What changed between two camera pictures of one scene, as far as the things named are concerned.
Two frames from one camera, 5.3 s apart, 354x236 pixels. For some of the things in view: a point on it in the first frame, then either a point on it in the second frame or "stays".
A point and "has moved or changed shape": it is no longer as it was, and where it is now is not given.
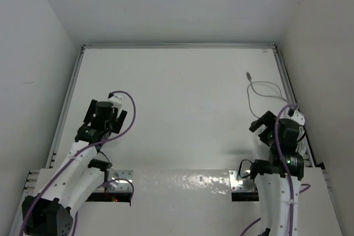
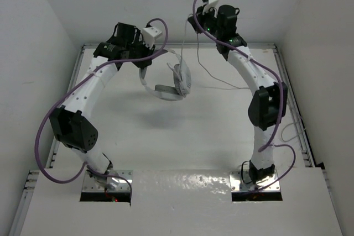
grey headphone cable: x=251 y=83 has moved or changed shape
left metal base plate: x=117 y=181 stays
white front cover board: x=199 y=203 stays
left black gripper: x=117 y=120 to x=139 y=41
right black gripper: x=268 y=119 to x=202 y=16
